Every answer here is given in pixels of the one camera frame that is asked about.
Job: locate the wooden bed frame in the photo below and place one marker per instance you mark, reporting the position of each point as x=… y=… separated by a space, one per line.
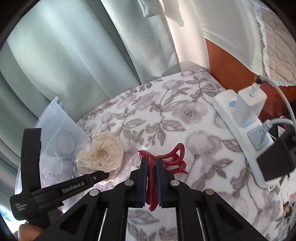
x=232 y=74

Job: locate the white power strip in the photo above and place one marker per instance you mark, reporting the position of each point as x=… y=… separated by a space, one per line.
x=225 y=103

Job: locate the cream lace scrunchie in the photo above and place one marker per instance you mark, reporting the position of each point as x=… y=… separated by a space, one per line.
x=106 y=154

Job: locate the left hand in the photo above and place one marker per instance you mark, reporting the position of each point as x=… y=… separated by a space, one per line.
x=30 y=231

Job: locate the green curtain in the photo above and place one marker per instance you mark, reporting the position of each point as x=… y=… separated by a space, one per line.
x=84 y=53

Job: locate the black lace headband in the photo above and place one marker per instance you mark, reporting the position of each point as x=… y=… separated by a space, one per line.
x=69 y=168

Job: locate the brown packing tape roll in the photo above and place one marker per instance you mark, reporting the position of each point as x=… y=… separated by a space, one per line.
x=65 y=143

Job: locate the black power adapter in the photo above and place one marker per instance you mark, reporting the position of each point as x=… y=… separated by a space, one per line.
x=279 y=158

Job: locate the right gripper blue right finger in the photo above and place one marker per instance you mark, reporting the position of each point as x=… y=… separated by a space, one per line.
x=161 y=180

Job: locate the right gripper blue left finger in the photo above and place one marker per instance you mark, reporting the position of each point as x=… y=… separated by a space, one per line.
x=142 y=181

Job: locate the dark red claw clip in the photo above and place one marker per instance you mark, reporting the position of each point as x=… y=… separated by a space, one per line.
x=173 y=163

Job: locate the clear plastic storage bin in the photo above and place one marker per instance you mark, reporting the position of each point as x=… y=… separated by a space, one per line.
x=53 y=120

